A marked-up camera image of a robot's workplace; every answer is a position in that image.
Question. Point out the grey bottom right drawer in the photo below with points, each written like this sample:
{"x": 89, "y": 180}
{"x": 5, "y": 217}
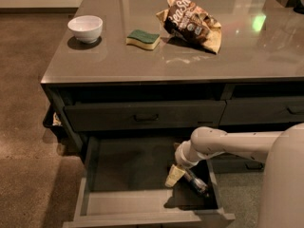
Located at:
{"x": 228, "y": 163}

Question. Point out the open grey middle drawer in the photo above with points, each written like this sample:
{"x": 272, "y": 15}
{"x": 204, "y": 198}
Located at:
{"x": 124, "y": 187}

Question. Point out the grey top left drawer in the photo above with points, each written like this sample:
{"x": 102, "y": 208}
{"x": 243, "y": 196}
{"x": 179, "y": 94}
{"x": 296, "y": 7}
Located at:
{"x": 143, "y": 115}

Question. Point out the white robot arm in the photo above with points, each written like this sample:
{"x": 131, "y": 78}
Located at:
{"x": 282, "y": 195}

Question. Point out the redbull can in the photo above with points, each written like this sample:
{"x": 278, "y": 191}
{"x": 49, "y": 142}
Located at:
{"x": 198, "y": 185}

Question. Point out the brown seaweed snack bag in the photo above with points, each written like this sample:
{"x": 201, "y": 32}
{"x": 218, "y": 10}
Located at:
{"x": 188, "y": 21}

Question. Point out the green and yellow sponge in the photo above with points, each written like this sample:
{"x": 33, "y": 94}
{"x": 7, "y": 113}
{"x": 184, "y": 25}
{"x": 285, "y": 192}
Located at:
{"x": 143, "y": 39}

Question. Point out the grey counter cabinet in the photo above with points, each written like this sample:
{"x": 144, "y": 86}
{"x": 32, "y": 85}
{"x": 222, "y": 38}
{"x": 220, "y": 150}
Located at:
{"x": 261, "y": 55}

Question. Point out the white ceramic bowl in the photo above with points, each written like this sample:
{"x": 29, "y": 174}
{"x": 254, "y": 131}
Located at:
{"x": 87, "y": 28}

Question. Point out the grey top right drawer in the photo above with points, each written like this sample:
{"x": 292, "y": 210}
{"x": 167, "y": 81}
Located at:
{"x": 265, "y": 110}

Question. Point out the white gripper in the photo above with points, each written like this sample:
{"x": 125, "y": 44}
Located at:
{"x": 183, "y": 157}

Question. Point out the black bin beside cabinet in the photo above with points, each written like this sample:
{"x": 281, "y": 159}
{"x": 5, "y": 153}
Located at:
{"x": 49, "y": 123}

